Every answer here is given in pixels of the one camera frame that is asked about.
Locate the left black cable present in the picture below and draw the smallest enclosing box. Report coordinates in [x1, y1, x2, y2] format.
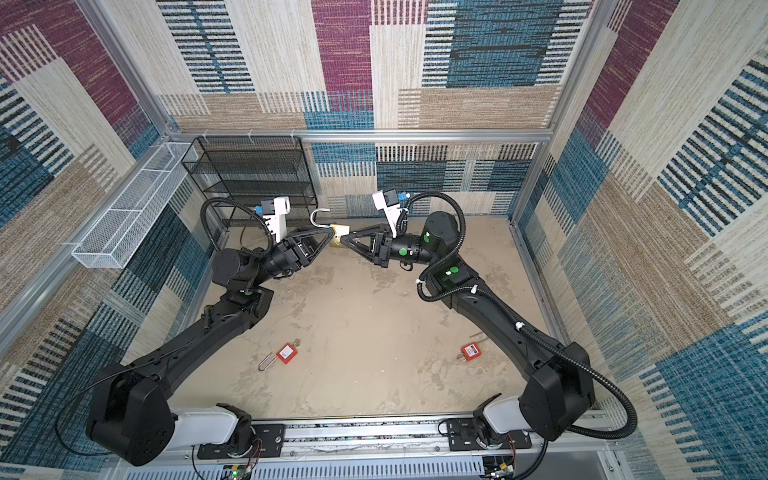
[199, 196, 275, 258]

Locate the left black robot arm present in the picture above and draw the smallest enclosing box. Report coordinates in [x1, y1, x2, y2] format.
[85, 227, 334, 466]

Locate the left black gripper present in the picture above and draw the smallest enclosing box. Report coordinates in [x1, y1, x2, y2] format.
[250, 227, 332, 293]

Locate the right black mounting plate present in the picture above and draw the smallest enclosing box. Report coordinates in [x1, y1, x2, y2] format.
[437, 417, 532, 452]

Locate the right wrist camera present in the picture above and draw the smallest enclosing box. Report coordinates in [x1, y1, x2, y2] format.
[372, 189, 411, 238]

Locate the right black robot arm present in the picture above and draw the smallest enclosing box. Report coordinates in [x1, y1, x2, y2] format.
[341, 211, 606, 444]

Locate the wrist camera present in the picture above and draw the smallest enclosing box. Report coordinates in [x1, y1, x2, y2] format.
[372, 189, 411, 238]
[254, 196, 291, 242]

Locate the black mounting plate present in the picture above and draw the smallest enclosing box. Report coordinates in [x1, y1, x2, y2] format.
[437, 417, 532, 452]
[196, 423, 286, 461]

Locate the red padlock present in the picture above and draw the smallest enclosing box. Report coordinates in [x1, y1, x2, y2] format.
[258, 340, 301, 372]
[458, 342, 482, 361]

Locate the white wire mesh basket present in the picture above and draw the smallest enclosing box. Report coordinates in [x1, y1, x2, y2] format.
[72, 142, 189, 269]

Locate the black wire shelf rack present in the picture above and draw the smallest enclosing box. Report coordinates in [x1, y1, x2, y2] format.
[181, 136, 318, 226]

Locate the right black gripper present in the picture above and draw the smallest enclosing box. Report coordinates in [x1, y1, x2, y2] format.
[342, 222, 438, 269]

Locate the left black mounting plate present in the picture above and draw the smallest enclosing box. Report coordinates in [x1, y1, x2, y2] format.
[196, 423, 286, 461]

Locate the right black corrugated cable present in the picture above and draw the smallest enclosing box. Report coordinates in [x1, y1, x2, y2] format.
[395, 191, 638, 440]

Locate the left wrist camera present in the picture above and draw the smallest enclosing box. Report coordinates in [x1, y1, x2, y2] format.
[254, 196, 291, 242]

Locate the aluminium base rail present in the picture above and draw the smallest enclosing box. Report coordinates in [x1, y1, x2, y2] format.
[99, 413, 633, 479]

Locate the brass padlock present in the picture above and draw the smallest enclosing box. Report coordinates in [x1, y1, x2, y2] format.
[309, 208, 351, 248]

